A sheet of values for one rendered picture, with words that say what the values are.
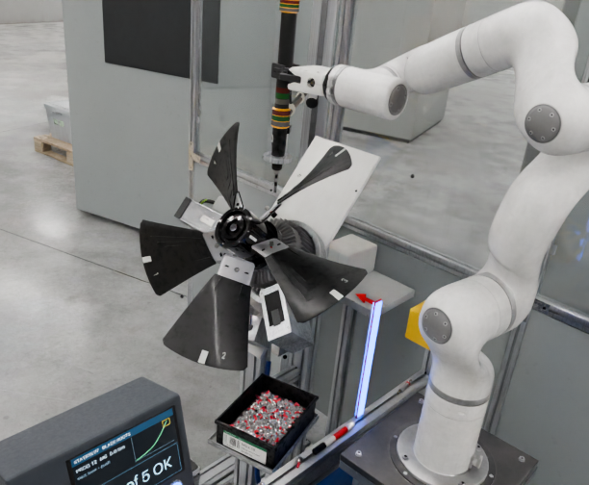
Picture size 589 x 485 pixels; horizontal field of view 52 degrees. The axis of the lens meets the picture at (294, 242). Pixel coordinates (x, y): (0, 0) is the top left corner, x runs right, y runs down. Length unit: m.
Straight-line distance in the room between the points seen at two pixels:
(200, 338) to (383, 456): 0.54
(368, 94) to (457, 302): 0.44
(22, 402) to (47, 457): 2.13
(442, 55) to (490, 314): 0.45
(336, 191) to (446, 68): 0.81
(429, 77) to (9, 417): 2.35
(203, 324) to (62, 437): 0.72
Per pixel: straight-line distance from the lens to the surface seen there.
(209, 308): 1.57
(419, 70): 1.12
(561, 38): 0.99
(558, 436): 2.16
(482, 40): 1.04
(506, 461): 1.42
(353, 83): 1.25
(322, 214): 1.80
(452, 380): 1.18
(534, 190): 1.01
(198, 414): 2.83
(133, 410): 0.93
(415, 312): 1.60
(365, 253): 2.13
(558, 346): 2.02
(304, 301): 1.41
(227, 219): 1.60
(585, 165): 1.03
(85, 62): 4.40
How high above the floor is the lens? 1.86
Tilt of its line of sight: 25 degrees down
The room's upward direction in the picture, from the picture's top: 5 degrees clockwise
